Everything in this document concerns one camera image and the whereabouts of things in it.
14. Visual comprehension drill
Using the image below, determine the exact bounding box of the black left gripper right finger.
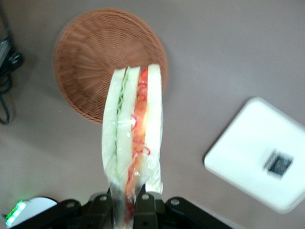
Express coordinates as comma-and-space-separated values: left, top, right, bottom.
135, 185, 229, 229

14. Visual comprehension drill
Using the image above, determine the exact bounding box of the cream plastic tray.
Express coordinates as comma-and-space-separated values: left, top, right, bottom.
203, 96, 305, 214

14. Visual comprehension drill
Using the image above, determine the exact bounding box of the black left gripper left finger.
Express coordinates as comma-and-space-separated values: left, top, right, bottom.
35, 188, 112, 229

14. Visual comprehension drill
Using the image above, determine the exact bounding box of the black machine power cable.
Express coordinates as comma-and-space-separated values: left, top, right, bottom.
0, 4, 24, 125

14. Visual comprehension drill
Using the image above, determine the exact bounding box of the triangle sandwich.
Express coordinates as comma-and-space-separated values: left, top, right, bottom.
102, 63, 164, 229

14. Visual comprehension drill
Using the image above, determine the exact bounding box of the small black snack box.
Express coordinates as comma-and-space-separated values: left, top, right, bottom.
264, 149, 295, 177

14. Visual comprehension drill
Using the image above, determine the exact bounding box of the round brown wicker basket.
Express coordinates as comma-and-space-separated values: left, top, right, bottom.
53, 8, 169, 125

